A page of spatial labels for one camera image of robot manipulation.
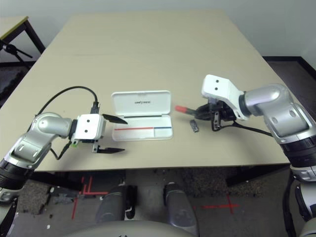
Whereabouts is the beige side table black frame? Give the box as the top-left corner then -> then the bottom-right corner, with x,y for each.
0,16 -> 46,67

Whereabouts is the grey robot leg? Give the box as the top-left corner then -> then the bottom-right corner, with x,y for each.
163,182 -> 199,233
95,184 -> 138,225

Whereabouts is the red and black marker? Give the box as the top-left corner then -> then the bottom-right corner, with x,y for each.
174,105 -> 198,116

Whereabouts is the dark foam floor mat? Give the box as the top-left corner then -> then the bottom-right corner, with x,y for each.
0,69 -> 28,104

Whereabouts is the grey left robot leg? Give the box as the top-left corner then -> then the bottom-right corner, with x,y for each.
95,184 -> 138,225

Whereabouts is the black eraser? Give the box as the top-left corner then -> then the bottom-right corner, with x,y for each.
189,119 -> 199,134

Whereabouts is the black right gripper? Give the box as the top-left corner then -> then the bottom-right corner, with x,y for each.
195,99 -> 236,132

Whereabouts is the grey right robot leg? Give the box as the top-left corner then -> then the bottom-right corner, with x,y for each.
163,182 -> 199,233

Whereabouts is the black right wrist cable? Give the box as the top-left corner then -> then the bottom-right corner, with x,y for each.
217,122 -> 275,136

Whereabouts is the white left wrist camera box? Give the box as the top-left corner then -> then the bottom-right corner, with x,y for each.
71,114 -> 104,146

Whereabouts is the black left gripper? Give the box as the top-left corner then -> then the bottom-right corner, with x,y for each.
79,114 -> 128,155

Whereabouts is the white plastic pencil case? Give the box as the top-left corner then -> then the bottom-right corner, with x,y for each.
111,90 -> 173,142

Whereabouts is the grey robot torso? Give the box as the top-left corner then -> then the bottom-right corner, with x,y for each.
81,221 -> 198,237

